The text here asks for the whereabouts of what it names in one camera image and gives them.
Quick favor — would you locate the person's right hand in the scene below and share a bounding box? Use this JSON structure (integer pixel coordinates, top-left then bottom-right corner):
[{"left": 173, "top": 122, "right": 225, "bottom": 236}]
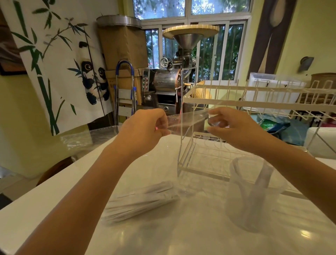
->
[{"left": 207, "top": 107, "right": 266, "bottom": 154}]

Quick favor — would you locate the person's left hand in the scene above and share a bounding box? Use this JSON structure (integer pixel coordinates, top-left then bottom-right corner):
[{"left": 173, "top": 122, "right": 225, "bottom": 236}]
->
[{"left": 116, "top": 108, "right": 171, "bottom": 161}]

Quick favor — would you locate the clear plastic wrapper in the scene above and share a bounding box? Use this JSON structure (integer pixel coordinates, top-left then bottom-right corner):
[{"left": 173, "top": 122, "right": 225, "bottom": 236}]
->
[{"left": 167, "top": 109, "right": 210, "bottom": 132}]

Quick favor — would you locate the person's right forearm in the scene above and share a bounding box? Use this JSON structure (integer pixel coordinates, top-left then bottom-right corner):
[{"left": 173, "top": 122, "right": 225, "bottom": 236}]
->
[{"left": 251, "top": 134, "right": 336, "bottom": 225}]

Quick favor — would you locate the person's left forearm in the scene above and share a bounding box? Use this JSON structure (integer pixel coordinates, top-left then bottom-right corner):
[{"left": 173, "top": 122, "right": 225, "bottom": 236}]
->
[{"left": 14, "top": 143, "right": 138, "bottom": 255}]

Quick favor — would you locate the yellow straw hat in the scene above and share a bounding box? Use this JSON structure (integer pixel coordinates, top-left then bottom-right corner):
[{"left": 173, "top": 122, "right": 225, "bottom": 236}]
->
[{"left": 192, "top": 81, "right": 212, "bottom": 100}]

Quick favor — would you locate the metal coffee roaster machine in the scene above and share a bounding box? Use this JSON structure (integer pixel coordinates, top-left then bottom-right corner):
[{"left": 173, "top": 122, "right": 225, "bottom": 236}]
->
[{"left": 142, "top": 25, "right": 220, "bottom": 116}]

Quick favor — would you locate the blue and silver step ladder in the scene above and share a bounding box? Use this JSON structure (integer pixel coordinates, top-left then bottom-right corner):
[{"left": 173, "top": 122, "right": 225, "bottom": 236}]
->
[{"left": 114, "top": 60, "right": 138, "bottom": 126}]

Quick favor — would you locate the green plastic bag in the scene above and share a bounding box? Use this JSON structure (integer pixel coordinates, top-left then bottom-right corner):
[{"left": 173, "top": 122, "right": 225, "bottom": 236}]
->
[{"left": 258, "top": 119, "right": 284, "bottom": 135}]

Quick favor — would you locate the clear plastic storage box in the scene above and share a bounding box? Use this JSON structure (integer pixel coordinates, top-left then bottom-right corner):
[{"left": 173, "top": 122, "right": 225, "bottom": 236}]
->
[{"left": 246, "top": 72, "right": 307, "bottom": 116}]

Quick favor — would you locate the clear plastic bag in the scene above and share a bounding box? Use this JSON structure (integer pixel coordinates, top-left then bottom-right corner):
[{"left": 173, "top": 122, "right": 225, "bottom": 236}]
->
[{"left": 60, "top": 126, "right": 122, "bottom": 158}]

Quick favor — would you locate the large brown cardboard box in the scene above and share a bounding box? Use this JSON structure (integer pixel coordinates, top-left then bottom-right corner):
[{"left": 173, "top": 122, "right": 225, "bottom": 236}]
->
[{"left": 98, "top": 25, "right": 149, "bottom": 70}]

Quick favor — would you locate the white wrapped straw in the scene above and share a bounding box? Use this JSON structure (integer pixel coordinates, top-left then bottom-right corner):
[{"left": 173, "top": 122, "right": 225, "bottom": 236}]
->
[{"left": 251, "top": 160, "right": 275, "bottom": 214}]

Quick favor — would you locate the pile of white wrapped straws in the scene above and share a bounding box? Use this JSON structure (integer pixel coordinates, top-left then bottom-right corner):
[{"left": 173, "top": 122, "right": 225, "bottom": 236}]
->
[{"left": 102, "top": 181, "right": 182, "bottom": 224}]

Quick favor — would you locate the white framed window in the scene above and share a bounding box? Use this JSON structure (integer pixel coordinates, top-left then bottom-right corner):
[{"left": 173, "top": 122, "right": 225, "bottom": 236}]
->
[{"left": 131, "top": 0, "right": 252, "bottom": 82}]

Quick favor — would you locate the clear plastic cup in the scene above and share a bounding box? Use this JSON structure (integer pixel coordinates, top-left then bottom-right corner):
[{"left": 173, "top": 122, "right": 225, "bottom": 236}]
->
[{"left": 226, "top": 157, "right": 289, "bottom": 233}]

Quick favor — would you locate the white sofa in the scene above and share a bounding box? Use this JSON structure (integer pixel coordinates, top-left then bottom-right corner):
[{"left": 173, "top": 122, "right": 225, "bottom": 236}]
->
[{"left": 304, "top": 127, "right": 336, "bottom": 160}]

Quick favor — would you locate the brown wicker basket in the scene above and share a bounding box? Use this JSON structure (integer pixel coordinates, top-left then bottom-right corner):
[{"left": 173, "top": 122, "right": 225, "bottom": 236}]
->
[{"left": 311, "top": 73, "right": 336, "bottom": 90}]

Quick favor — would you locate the brown wooden chair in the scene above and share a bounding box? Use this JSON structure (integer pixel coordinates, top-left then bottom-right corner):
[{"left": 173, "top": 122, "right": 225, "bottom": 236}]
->
[{"left": 36, "top": 156, "right": 74, "bottom": 187}]

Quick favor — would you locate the panda and bamboo cloth banner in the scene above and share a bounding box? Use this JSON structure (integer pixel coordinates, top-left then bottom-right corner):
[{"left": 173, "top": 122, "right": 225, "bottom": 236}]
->
[{"left": 0, "top": 0, "right": 120, "bottom": 136}]

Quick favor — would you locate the dark framed picture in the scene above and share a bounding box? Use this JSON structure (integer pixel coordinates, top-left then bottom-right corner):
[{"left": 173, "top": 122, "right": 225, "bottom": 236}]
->
[{"left": 0, "top": 8, "right": 27, "bottom": 77}]

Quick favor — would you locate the white wire dish rack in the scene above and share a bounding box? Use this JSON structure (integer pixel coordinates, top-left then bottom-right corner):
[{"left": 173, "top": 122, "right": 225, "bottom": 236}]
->
[{"left": 177, "top": 67, "right": 336, "bottom": 201}]

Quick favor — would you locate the brown wall hanging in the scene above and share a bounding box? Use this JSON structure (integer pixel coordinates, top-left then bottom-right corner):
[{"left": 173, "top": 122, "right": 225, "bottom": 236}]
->
[{"left": 247, "top": 0, "right": 297, "bottom": 80}]

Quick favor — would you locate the grey wall lamp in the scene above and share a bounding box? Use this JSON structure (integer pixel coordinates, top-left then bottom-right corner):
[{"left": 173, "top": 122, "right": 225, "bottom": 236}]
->
[{"left": 298, "top": 56, "right": 314, "bottom": 73}]

